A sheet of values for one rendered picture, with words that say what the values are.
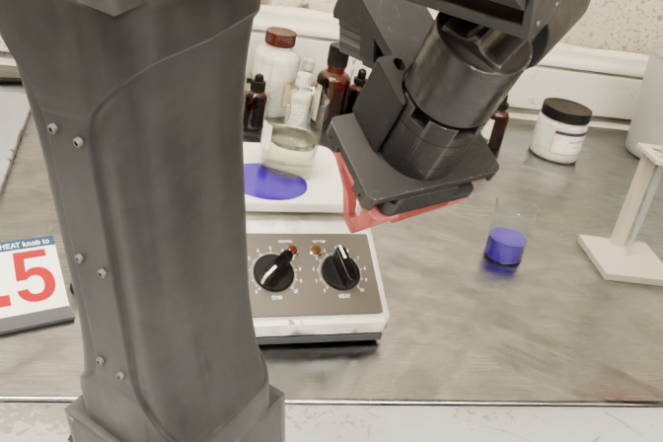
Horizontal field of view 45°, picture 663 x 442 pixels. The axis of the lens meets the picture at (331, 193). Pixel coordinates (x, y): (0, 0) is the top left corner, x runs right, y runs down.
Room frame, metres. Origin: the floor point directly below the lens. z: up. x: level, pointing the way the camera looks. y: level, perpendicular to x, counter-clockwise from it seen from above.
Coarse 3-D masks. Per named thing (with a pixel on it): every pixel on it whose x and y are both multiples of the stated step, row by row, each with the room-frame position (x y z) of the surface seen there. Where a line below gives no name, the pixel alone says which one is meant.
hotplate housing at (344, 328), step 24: (264, 216) 0.59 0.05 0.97; (288, 216) 0.60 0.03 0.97; (312, 216) 0.60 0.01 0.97; (336, 216) 0.61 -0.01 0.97; (384, 312) 0.54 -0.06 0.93; (264, 336) 0.51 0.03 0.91; (288, 336) 0.51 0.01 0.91; (312, 336) 0.52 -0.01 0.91; (336, 336) 0.53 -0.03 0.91; (360, 336) 0.54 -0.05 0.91
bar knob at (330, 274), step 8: (336, 248) 0.56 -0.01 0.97; (344, 248) 0.56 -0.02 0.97; (336, 256) 0.56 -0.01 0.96; (344, 256) 0.56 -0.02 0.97; (328, 264) 0.56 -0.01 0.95; (336, 264) 0.56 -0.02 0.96; (344, 264) 0.55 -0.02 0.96; (352, 264) 0.55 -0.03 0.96; (328, 272) 0.55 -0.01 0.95; (336, 272) 0.55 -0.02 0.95; (344, 272) 0.55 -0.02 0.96; (352, 272) 0.55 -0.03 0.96; (328, 280) 0.55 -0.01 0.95; (336, 280) 0.55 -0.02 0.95; (344, 280) 0.54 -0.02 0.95; (352, 280) 0.54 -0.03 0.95; (336, 288) 0.54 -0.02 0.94; (344, 288) 0.55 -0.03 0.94
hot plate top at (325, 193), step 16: (256, 144) 0.69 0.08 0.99; (256, 160) 0.65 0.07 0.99; (320, 160) 0.68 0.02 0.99; (320, 176) 0.65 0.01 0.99; (336, 176) 0.65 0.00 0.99; (320, 192) 0.61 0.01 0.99; (336, 192) 0.62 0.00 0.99; (256, 208) 0.57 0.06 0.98; (272, 208) 0.58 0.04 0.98; (288, 208) 0.58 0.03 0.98; (304, 208) 0.59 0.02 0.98; (320, 208) 0.59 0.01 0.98; (336, 208) 0.60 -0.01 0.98
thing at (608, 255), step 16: (640, 144) 0.80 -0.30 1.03; (640, 160) 0.80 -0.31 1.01; (656, 160) 0.76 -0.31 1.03; (640, 176) 0.79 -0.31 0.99; (640, 192) 0.80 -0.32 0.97; (624, 208) 0.80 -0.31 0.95; (624, 224) 0.79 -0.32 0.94; (592, 240) 0.80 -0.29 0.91; (608, 240) 0.81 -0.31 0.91; (624, 240) 0.80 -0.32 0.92; (592, 256) 0.76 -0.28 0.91; (608, 256) 0.77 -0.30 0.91; (624, 256) 0.77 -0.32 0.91; (640, 256) 0.78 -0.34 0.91; (656, 256) 0.79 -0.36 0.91; (608, 272) 0.73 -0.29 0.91; (624, 272) 0.74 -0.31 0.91; (640, 272) 0.74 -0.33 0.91; (656, 272) 0.75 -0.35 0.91
